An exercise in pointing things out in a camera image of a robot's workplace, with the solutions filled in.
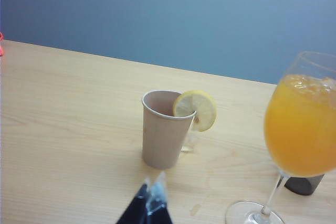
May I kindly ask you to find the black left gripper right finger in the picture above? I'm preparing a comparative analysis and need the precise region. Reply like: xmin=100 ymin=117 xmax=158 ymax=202
xmin=146 ymin=171 xmax=174 ymax=224

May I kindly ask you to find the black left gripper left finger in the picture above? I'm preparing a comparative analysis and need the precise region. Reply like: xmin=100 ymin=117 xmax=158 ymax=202
xmin=115 ymin=176 xmax=152 ymax=224

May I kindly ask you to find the beige paper cup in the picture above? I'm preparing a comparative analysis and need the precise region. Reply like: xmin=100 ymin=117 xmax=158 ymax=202
xmin=141 ymin=90 xmax=197 ymax=170

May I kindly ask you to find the smoky grey measuring cup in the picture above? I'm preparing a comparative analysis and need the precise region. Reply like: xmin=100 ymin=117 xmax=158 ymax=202
xmin=284 ymin=173 xmax=326 ymax=196

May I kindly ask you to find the yellow lemon slice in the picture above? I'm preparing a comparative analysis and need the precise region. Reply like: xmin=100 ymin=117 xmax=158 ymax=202
xmin=172 ymin=90 xmax=217 ymax=132

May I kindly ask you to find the wine glass with orange drink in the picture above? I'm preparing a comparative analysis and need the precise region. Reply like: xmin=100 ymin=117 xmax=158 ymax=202
xmin=225 ymin=50 xmax=336 ymax=224

